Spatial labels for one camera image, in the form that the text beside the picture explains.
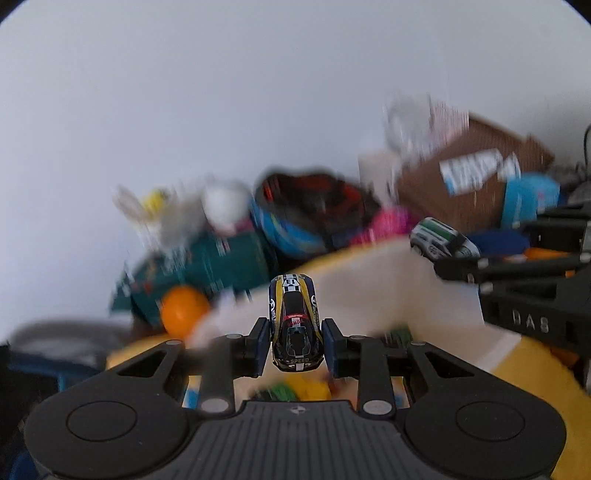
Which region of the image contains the white green toy car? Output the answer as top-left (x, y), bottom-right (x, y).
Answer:
top-left (410, 217), bottom-right (480, 262)

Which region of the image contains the dark racing toy car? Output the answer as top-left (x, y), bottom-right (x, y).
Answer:
top-left (269, 273), bottom-right (324, 372)

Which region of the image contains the orange fruit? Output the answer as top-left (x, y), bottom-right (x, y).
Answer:
top-left (160, 285), bottom-right (211, 339)

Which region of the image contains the white plastic bin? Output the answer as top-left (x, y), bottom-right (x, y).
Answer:
top-left (184, 239), bottom-right (523, 407)

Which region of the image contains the yellow cloth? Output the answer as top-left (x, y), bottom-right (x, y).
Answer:
top-left (105, 257), bottom-right (591, 480)

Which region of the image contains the green book box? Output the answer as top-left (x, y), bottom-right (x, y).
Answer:
top-left (109, 231), bottom-right (274, 327)

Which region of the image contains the blue dinosaur box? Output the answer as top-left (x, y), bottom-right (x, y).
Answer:
top-left (501, 173), bottom-right (560, 229)

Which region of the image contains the white round ball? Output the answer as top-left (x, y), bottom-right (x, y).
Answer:
top-left (202, 180), bottom-right (252, 235)

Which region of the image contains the white plastic bag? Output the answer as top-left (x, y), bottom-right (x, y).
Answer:
top-left (113, 182), bottom-right (207, 252)

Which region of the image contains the red black helmet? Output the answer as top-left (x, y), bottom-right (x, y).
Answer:
top-left (252, 171), bottom-right (381, 259)

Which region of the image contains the dark blue bag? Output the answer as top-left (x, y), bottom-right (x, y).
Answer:
top-left (1, 319), bottom-right (129, 479)

